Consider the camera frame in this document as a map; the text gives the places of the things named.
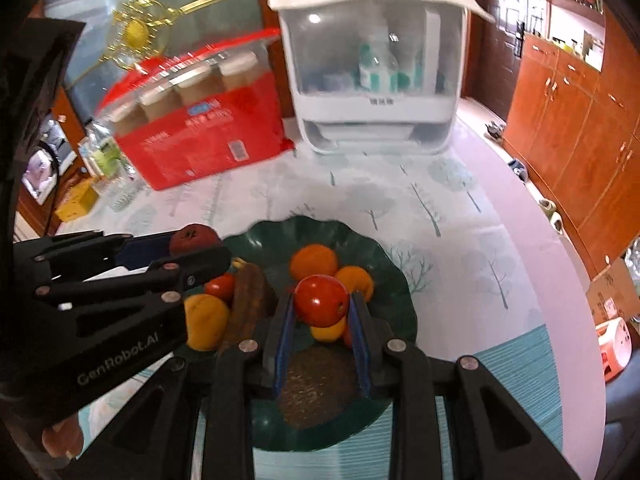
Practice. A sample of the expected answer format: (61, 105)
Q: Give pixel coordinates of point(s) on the green label bottle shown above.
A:
(105, 155)

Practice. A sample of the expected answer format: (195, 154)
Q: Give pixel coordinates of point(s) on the yellow mandarin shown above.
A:
(202, 320)

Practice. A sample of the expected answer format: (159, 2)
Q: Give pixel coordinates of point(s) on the dark brown avocado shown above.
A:
(315, 390)

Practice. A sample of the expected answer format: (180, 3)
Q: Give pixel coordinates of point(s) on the white plastic stool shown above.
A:
(616, 347)

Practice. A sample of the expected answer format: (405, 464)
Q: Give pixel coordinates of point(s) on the yellow box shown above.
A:
(75, 202)

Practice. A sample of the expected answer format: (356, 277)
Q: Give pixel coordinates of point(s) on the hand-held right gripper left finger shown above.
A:
(282, 345)

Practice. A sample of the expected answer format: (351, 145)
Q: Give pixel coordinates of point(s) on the clear glass cup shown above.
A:
(121, 192)

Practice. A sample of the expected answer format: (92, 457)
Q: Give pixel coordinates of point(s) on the red package of cups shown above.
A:
(200, 135)

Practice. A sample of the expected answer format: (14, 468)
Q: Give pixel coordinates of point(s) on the red lychee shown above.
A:
(192, 237)

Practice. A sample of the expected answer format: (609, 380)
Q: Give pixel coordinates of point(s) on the small yellow-orange mandarin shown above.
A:
(327, 331)

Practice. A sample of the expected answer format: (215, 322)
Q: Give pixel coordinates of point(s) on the dark green leaf-shaped plate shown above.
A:
(390, 285)

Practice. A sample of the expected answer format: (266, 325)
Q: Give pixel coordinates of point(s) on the printed tablecloth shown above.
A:
(475, 285)

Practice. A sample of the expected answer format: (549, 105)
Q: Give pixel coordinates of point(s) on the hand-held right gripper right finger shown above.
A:
(361, 350)

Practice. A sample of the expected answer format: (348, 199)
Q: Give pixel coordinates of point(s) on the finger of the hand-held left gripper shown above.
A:
(145, 251)
(200, 265)

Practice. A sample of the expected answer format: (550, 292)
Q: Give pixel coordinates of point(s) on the person's left hand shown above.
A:
(62, 440)

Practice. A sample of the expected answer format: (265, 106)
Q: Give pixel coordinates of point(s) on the dark wooden door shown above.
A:
(502, 35)

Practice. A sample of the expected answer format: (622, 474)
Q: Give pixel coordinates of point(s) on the brown long cucumber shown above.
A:
(247, 295)

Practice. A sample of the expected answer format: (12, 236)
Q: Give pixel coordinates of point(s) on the wooden cabinet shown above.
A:
(575, 150)

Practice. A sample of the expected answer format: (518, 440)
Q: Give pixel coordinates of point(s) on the slipper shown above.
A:
(518, 170)
(551, 215)

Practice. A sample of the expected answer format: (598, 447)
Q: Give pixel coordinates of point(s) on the large deep orange mandarin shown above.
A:
(314, 261)

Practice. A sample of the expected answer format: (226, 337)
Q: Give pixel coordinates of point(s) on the cardboard box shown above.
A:
(612, 290)

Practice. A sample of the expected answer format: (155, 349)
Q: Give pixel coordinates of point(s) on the gold hanging ornament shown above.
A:
(132, 32)

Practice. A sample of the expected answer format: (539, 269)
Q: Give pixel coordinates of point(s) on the white countertop appliance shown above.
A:
(372, 120)

